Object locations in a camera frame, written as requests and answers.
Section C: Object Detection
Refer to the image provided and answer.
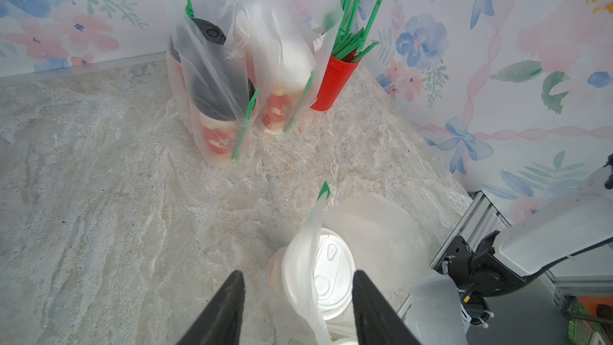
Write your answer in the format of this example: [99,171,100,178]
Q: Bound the green straw outside bag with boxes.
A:
[283,70,317,133]
[231,81,260,161]

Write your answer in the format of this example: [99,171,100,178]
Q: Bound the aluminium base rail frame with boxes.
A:
[397,190,613,317]

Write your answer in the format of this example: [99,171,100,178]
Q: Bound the clear plastic carrier bag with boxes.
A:
[235,0,342,134]

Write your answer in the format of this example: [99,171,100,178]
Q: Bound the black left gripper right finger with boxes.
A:
[352,270,420,345]

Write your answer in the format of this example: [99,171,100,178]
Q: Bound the green wrapped straws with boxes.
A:
[329,0,401,63]

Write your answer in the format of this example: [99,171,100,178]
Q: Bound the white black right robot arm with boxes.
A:
[436,162,612,297]

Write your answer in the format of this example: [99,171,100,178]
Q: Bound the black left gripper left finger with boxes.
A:
[177,270,245,345]

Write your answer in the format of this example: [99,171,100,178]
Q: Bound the black-lid red cup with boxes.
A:
[169,19,226,81]
[186,73,255,167]

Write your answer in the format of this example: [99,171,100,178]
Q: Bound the red straw holder cup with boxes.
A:
[311,51,359,112]

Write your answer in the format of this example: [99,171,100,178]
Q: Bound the white-lid red cup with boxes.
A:
[262,44,316,134]

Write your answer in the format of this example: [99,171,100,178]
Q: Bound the green plastic basket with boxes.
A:
[568,318,602,345]

